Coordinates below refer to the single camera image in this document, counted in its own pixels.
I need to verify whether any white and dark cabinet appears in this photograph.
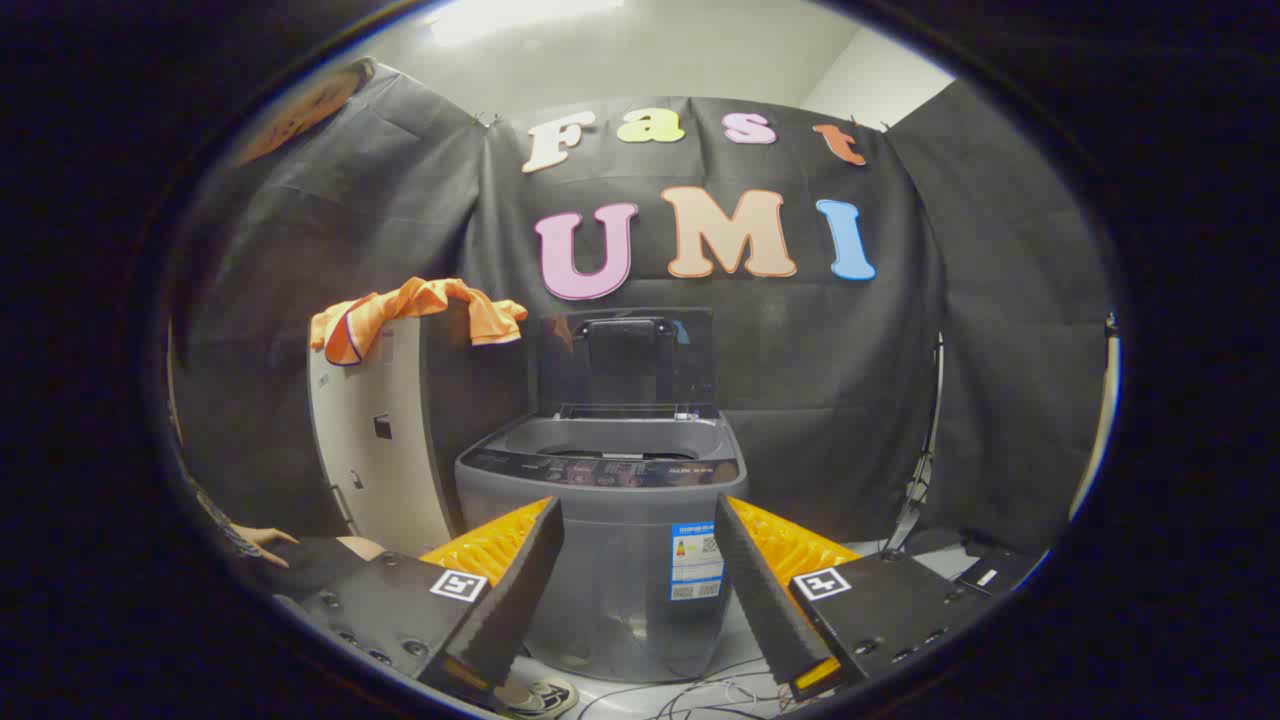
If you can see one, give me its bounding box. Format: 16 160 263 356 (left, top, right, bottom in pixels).
307 300 531 556

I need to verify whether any orange button shirt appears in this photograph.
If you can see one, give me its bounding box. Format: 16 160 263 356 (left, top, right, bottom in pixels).
310 277 529 367

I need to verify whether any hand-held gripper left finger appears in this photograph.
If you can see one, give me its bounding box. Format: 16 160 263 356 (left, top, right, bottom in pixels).
285 495 566 713

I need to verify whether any dark washing machine lid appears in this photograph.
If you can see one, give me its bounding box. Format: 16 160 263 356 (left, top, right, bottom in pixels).
538 307 723 419

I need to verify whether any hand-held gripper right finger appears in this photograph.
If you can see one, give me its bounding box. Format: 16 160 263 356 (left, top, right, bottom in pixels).
713 493 991 701

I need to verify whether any tangle of floor cables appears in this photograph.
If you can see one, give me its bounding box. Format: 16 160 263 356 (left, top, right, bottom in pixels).
580 660 801 720

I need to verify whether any black backdrop cloth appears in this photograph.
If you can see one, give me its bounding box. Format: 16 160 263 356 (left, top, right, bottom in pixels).
170 60 1116 556

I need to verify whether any person's leg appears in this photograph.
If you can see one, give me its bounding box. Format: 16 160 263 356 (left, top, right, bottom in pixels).
262 535 386 599

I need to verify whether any grey washing machine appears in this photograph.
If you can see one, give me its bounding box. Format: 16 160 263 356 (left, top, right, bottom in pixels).
455 405 749 684

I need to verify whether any person's shoe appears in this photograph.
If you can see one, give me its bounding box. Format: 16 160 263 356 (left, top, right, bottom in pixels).
495 678 579 717

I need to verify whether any black light stand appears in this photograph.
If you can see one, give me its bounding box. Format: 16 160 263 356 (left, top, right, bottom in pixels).
885 335 946 556

